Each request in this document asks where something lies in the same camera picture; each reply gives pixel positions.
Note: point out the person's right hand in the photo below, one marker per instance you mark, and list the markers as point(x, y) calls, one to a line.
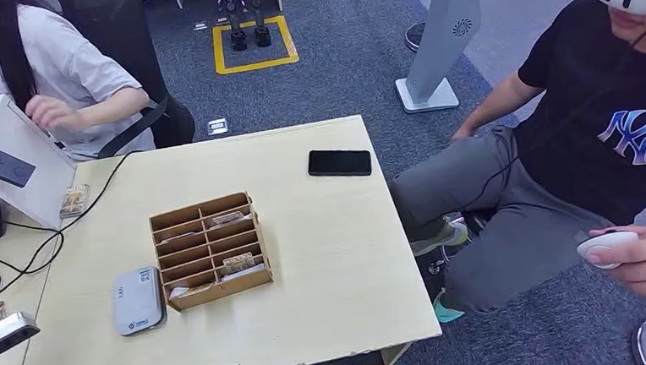
point(464, 131)

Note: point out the white handheld controller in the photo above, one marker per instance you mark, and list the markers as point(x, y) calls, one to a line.
point(604, 245)

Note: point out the grey card reader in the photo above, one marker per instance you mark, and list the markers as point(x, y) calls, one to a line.
point(137, 305)

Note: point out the wooden card organizer box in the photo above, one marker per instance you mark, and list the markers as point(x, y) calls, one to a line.
point(192, 251)

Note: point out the person's right forearm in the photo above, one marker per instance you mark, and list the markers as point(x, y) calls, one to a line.
point(503, 100)

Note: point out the person's left forearm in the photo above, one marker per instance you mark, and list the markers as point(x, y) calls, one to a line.
point(111, 107)

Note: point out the person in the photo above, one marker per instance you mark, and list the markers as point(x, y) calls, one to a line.
point(575, 177)
point(69, 68)

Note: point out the small black card reader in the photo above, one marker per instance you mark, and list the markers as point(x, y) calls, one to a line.
point(8, 168)

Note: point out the white card in organizer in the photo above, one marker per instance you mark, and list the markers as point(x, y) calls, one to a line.
point(177, 236)
point(244, 273)
point(179, 292)

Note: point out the patterned card in organizer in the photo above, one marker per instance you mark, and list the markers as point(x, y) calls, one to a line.
point(201, 288)
point(238, 262)
point(227, 218)

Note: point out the black stool base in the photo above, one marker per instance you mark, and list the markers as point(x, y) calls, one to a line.
point(474, 221)

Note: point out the stack of hotel cards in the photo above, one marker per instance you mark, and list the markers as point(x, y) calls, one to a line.
point(74, 201)

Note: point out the black office chair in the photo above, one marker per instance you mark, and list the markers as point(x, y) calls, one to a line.
point(117, 36)

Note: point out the grey floor-standing kiosk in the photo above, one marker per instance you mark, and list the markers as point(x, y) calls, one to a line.
point(448, 28)

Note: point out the black shoe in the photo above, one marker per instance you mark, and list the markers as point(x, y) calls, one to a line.
point(415, 36)

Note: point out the black smartphone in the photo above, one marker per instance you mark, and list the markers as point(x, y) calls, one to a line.
point(338, 163)

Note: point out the metal floor socket plate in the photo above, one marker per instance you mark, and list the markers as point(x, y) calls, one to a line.
point(218, 127)

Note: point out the small metal floor plate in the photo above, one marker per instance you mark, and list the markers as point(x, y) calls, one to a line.
point(200, 26)

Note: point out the black robot legs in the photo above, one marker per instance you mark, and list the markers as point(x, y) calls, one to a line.
point(238, 38)

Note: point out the yellow floor tape square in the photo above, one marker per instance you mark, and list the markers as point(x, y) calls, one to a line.
point(257, 66)

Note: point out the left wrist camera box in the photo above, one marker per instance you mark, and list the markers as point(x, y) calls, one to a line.
point(1, 341)

